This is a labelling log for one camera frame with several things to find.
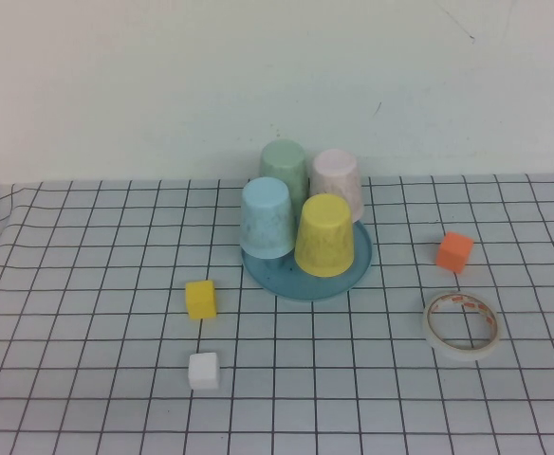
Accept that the green plastic cup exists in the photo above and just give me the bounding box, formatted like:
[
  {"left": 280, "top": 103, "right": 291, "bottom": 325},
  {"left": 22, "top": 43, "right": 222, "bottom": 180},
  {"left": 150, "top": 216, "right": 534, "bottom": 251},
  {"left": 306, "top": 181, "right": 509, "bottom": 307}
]
[{"left": 258, "top": 138, "right": 308, "bottom": 210}]

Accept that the teal cup stand tray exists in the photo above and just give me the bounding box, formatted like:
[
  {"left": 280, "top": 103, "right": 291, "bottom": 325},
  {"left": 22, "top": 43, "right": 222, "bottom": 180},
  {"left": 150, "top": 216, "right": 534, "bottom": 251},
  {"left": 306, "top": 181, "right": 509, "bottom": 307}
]
[{"left": 241, "top": 219, "right": 374, "bottom": 302}]

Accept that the light blue plastic cup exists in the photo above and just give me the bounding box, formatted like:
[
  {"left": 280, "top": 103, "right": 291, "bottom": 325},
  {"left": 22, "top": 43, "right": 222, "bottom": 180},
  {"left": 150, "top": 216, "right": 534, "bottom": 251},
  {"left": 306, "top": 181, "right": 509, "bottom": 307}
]
[{"left": 239, "top": 176, "right": 294, "bottom": 260}]

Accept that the pink plastic cup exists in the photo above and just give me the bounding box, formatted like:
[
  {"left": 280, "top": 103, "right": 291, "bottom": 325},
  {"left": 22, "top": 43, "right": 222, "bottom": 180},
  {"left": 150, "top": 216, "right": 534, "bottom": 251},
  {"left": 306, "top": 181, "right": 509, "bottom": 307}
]
[{"left": 308, "top": 147, "right": 365, "bottom": 225}]

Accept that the yellow plastic cup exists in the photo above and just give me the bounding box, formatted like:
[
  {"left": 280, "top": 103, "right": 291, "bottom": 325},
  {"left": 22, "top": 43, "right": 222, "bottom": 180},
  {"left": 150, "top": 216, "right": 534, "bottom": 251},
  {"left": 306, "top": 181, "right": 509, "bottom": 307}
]
[{"left": 293, "top": 193, "right": 356, "bottom": 279}]

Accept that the yellow cube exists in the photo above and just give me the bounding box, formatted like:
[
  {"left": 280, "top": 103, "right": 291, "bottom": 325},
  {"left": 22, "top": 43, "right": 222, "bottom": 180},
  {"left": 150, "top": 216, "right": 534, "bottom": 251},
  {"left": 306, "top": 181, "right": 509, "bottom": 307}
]
[{"left": 184, "top": 279, "right": 219, "bottom": 322}]

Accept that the orange cube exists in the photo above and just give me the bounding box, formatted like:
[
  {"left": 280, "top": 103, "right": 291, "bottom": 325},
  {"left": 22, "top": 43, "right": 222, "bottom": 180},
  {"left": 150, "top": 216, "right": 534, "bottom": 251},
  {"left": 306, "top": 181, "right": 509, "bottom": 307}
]
[{"left": 434, "top": 230, "right": 475, "bottom": 275}]

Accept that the white tape roll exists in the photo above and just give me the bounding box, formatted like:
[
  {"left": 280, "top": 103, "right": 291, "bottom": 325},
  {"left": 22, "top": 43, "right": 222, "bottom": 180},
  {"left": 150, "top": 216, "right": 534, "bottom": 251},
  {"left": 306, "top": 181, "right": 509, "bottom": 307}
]
[{"left": 422, "top": 289, "right": 501, "bottom": 363}]

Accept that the white cube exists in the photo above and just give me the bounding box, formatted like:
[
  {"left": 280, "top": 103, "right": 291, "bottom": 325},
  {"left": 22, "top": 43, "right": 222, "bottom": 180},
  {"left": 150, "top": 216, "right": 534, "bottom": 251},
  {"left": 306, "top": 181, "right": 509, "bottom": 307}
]
[{"left": 187, "top": 351, "right": 222, "bottom": 391}]

